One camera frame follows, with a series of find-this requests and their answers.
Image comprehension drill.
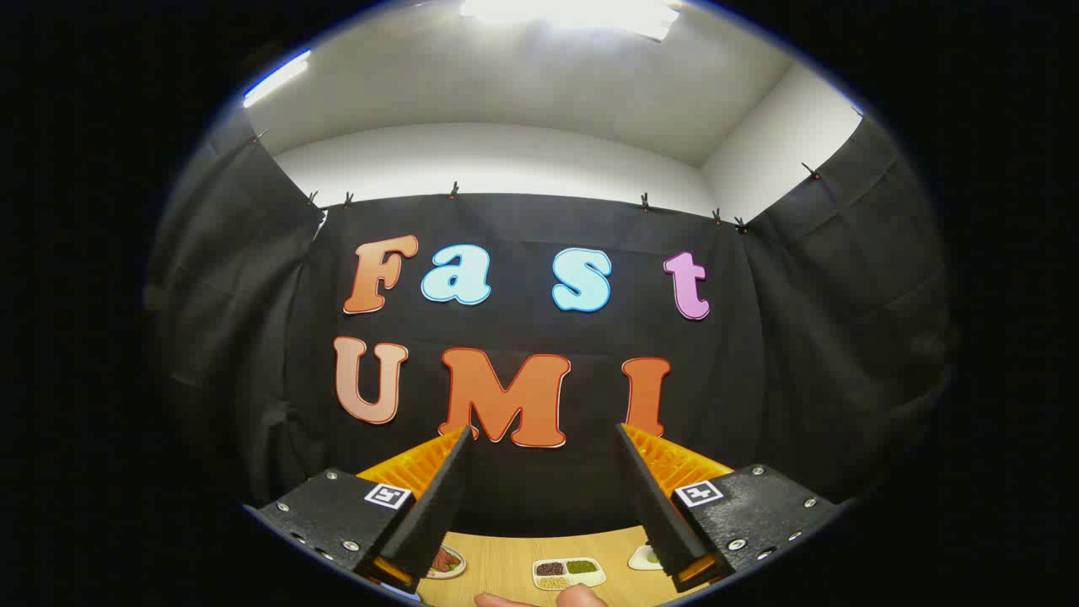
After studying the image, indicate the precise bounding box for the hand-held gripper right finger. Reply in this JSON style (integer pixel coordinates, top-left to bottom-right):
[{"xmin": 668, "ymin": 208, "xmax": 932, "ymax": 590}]
[{"xmin": 615, "ymin": 423, "xmax": 844, "ymax": 594}]

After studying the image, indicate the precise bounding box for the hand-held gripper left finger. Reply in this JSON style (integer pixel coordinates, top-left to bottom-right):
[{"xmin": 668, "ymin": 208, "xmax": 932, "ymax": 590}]
[{"xmin": 244, "ymin": 426, "xmax": 475, "ymax": 595}]

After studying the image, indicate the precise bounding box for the white oval food plate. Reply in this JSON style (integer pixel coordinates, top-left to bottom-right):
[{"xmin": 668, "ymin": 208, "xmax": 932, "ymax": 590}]
[{"xmin": 426, "ymin": 544, "xmax": 467, "ymax": 581}]

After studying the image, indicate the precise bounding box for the white divided tray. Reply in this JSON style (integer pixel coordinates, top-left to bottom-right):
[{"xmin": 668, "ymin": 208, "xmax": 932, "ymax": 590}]
[{"xmin": 532, "ymin": 557, "xmax": 607, "ymax": 590}]

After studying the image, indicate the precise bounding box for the row of small black clips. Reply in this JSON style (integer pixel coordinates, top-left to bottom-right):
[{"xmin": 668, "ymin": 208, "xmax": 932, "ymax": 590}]
[{"xmin": 253, "ymin": 126, "xmax": 823, "ymax": 235}]

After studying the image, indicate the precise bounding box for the narrow ceiling light strip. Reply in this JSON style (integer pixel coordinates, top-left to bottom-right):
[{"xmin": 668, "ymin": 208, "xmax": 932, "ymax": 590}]
[{"xmin": 244, "ymin": 50, "xmax": 312, "ymax": 109}]

